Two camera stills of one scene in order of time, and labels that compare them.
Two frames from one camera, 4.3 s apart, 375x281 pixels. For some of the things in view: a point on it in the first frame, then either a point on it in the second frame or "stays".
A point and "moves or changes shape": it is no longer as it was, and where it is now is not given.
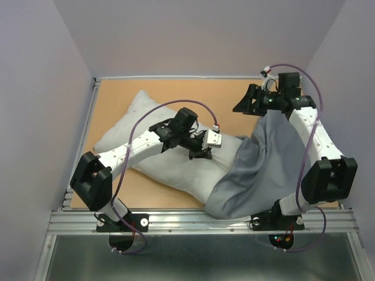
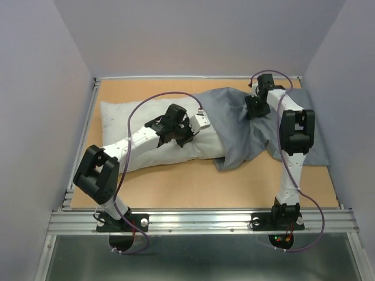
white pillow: (197, 177) moves or changes shape
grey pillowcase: (270, 167) to (243, 139)
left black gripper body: (192, 144) to (183, 133)
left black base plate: (130, 222) stays
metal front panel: (200, 257) stays
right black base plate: (269, 221) stays
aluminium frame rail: (84, 222) stays
